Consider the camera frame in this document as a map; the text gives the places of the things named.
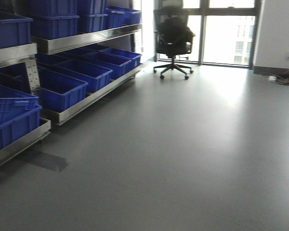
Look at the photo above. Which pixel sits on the blue bin lower shelf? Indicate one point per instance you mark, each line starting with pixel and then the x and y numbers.
pixel 59 92

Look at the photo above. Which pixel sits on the black office chair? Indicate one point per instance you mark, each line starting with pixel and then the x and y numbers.
pixel 173 36

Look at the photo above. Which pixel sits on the white power strip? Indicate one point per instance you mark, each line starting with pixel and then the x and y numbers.
pixel 272 78

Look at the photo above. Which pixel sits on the blue bin bottom left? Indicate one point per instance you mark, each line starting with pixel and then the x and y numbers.
pixel 19 114

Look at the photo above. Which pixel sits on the steel shelving rack near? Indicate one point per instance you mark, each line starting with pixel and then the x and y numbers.
pixel 24 54

